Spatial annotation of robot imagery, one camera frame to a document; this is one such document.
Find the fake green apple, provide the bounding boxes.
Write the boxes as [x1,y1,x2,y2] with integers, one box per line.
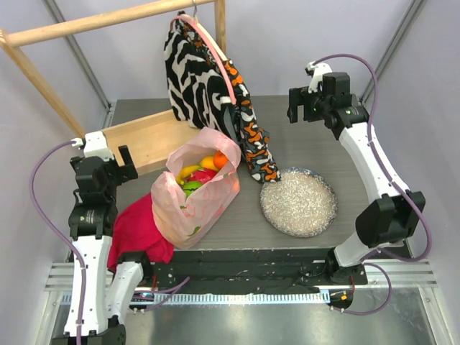
[183,180,202,198]

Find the pink plastic bag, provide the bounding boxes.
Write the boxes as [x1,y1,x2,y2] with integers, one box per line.
[151,127,241,249]

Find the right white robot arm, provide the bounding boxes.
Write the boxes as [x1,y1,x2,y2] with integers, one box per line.
[287,63,426,284]

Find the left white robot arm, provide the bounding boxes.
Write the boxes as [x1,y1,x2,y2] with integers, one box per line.
[51,146,153,344]

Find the fake banana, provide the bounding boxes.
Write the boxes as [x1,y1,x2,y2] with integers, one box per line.
[176,165,201,184]

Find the fake red fruit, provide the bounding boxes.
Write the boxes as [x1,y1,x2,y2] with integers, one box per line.
[187,167,217,184]

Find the fake yellow lemon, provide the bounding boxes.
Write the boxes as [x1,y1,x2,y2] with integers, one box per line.
[200,155,220,172]

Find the fake orange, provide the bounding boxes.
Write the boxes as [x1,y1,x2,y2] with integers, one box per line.
[213,151,229,170]

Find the wooden clothes rack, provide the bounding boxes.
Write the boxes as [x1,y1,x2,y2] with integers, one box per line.
[0,0,227,176]

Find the red cloth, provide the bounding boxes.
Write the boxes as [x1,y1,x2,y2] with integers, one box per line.
[107,193,174,272]

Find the zebra print garment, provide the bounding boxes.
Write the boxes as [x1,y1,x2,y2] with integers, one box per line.
[163,20,236,140]

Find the pink clothes hanger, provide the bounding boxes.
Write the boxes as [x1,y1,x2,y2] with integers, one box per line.
[170,14,236,105]

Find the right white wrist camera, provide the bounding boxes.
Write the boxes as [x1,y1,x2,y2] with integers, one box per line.
[305,61,332,93]

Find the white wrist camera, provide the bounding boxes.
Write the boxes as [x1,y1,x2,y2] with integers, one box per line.
[71,131,115,162]
[305,61,332,93]

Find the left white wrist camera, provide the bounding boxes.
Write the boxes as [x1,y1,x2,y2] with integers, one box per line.
[71,131,115,162]

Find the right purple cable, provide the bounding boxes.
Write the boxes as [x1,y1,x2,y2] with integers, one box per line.
[311,53,434,316]

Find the white cable duct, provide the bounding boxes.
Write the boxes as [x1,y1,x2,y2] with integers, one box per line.
[60,291,331,305]

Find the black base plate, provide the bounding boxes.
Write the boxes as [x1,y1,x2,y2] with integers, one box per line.
[152,248,368,295]

